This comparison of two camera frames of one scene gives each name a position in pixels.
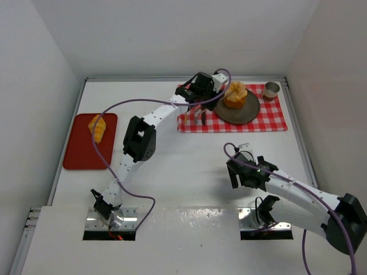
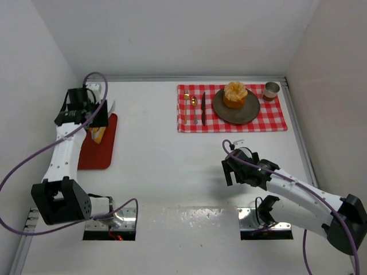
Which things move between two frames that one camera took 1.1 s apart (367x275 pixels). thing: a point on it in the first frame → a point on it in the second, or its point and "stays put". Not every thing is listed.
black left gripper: (202, 106) → (99, 120)
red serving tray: (80, 153) stays put
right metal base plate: (248, 221) stays put
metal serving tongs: (198, 110) → (113, 108)
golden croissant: (100, 128) stays put
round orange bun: (235, 95) stays put
